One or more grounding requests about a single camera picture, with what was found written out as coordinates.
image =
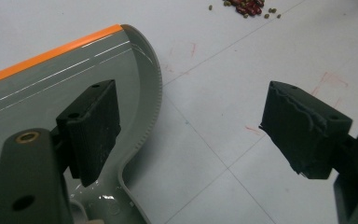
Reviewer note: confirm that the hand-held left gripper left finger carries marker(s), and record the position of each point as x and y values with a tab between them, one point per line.
93	133

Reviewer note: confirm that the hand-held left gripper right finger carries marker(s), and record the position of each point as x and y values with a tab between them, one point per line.
298	130

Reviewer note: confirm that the gray dustpan with orange edge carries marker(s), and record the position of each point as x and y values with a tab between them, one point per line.
59	93

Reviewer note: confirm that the pile of red and green beans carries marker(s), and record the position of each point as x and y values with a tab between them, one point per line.
248	6

